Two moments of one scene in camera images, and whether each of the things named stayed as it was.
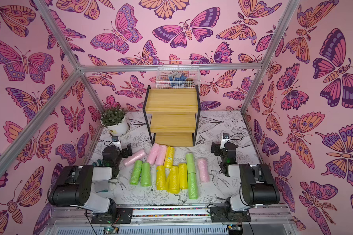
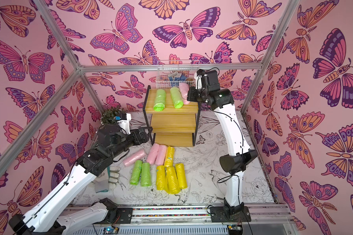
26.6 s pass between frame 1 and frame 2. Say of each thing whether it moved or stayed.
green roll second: stayed
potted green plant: stayed
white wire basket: stayed
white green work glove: stayed
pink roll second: stayed
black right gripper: moved
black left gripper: moved
